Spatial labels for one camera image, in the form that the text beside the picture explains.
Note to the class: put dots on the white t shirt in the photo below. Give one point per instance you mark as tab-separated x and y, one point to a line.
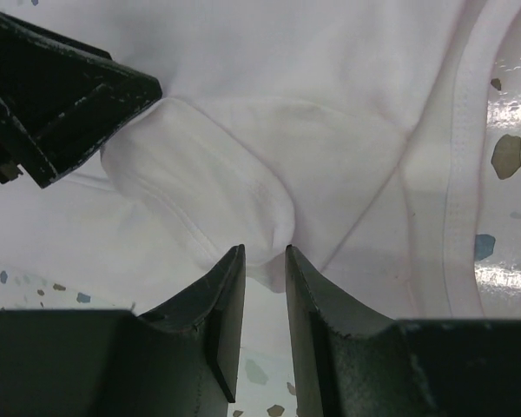
353	130

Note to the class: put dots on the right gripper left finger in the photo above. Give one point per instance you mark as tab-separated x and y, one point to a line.
178	359

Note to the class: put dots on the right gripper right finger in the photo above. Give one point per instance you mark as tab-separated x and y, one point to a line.
349	360

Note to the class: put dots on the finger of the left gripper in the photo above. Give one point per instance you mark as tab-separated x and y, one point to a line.
60	101

